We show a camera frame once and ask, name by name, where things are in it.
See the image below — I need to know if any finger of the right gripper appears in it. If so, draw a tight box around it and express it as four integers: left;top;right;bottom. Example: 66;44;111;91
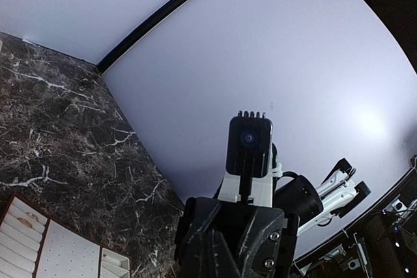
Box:
174;197;241;277
235;206;284;277

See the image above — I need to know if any red jewelry tray cream insert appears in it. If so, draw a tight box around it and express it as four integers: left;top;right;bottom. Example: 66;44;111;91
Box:
1;194;132;278

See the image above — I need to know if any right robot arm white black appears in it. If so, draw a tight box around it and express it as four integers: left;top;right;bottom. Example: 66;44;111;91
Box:
175;139;369;277

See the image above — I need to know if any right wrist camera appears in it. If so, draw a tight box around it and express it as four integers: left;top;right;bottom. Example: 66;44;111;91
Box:
225;111;273;204

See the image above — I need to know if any right black frame post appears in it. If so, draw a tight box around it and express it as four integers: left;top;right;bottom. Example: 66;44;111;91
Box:
96;0;189;75

